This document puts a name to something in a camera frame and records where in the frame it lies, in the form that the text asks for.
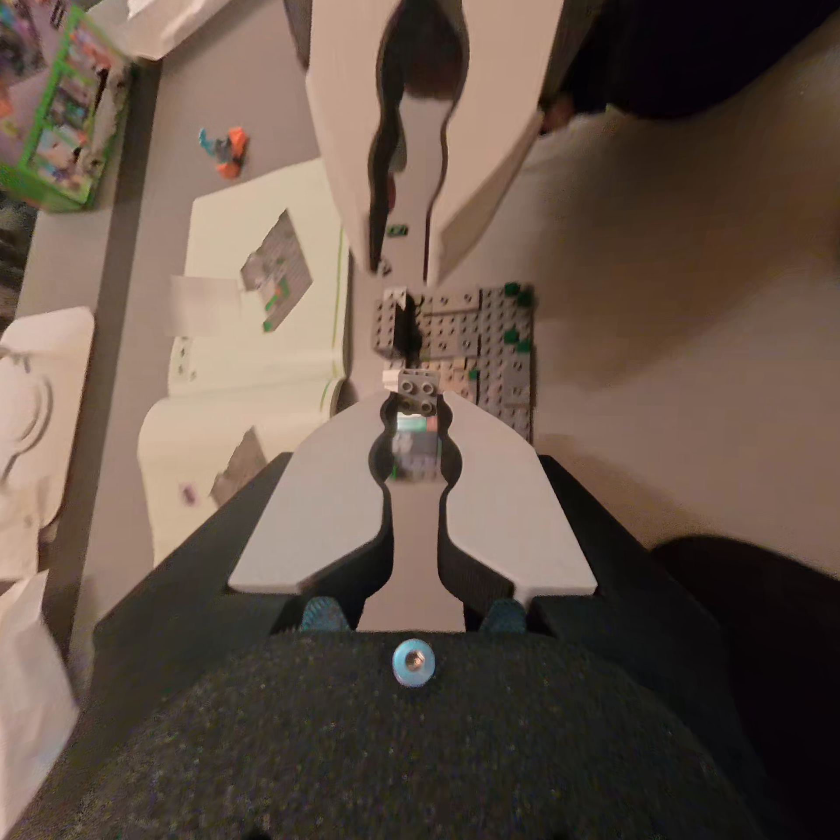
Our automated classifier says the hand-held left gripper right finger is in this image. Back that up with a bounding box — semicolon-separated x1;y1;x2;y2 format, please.
437;392;598;626

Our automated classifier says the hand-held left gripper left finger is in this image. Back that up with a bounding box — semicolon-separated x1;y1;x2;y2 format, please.
227;392;399;629

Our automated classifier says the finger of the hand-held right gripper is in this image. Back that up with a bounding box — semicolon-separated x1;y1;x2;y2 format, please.
304;0;411;274
423;0;567;287

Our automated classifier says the light grey square brick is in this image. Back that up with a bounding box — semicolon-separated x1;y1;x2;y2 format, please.
395;368;441;417

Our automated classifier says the grey and green brick build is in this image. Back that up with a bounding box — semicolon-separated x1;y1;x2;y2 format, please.
371;282;537;488

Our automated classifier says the person's right forearm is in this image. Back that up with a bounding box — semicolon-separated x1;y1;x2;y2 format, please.
610;0;840;120

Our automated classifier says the person's right hand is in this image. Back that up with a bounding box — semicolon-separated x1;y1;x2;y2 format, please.
540;92;576;135

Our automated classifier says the orange toy minifigure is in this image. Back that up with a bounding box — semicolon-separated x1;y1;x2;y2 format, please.
198;125;251;180

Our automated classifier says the open instruction booklet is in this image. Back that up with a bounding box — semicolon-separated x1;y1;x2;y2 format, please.
136;156;353;567

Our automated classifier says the white paper bag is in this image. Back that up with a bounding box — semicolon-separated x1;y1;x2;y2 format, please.
125;0;221;62

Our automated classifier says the green toy brick box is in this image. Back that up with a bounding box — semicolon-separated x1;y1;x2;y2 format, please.
0;0;133;213

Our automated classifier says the white crumpled paper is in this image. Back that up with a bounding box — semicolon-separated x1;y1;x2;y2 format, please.
0;570;81;837

